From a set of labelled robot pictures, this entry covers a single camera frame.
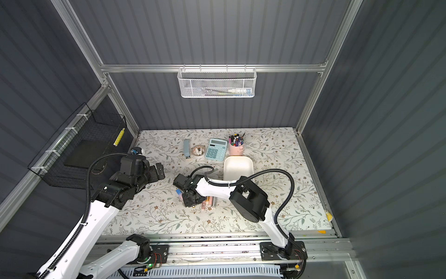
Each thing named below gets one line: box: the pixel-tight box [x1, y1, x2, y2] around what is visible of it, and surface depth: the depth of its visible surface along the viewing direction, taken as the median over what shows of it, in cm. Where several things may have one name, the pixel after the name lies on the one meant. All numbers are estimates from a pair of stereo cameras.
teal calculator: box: [204, 138, 228, 162], surface depth 110 cm
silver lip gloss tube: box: [211, 196, 218, 208], surface depth 89 cm
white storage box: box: [223, 155, 254, 182], surface depth 101 cm
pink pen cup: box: [228, 131, 246, 156], surface depth 101 cm
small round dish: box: [191, 144, 206, 157], surface depth 110 cm
